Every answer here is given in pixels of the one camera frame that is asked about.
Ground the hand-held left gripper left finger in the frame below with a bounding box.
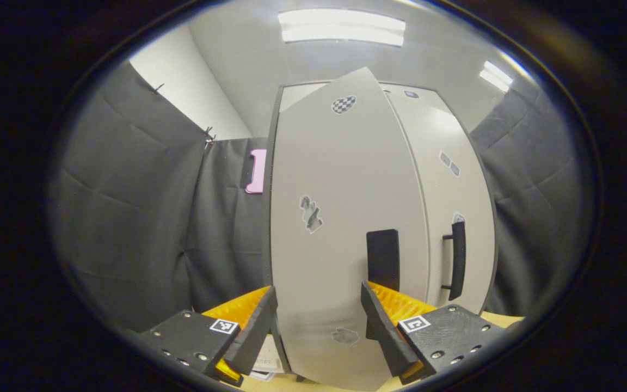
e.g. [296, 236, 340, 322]
[137, 285, 280, 388]

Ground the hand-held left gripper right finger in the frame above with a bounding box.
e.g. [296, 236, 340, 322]
[360, 280, 510, 386]

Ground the grey cabinet door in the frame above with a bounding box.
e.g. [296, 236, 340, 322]
[387, 101, 496, 315]

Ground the grey cabinet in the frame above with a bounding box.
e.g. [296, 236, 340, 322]
[262, 82, 499, 382]

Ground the black backdrop cloth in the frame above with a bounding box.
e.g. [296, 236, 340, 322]
[47, 60, 592, 333]

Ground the ceiling light panel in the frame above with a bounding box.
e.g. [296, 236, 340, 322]
[278, 8, 407, 47]
[480, 60, 514, 93]

